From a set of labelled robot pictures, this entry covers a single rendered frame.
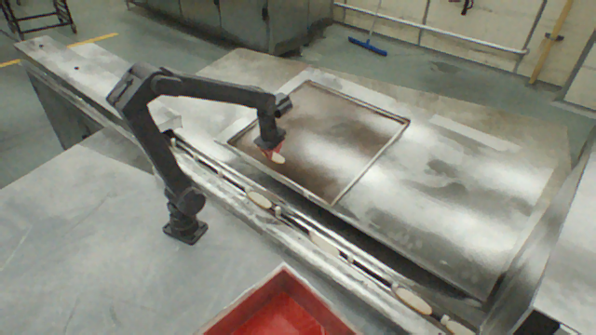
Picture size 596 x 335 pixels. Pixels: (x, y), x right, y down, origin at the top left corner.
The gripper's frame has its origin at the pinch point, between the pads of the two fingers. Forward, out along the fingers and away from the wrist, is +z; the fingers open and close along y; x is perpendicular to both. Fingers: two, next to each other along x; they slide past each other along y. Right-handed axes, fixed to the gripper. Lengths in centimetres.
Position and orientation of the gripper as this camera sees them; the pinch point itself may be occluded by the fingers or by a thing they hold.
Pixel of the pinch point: (273, 154)
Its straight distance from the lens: 132.2
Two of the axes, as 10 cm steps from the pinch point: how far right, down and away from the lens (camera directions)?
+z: 0.8, 6.7, 7.4
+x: 7.7, 4.2, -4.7
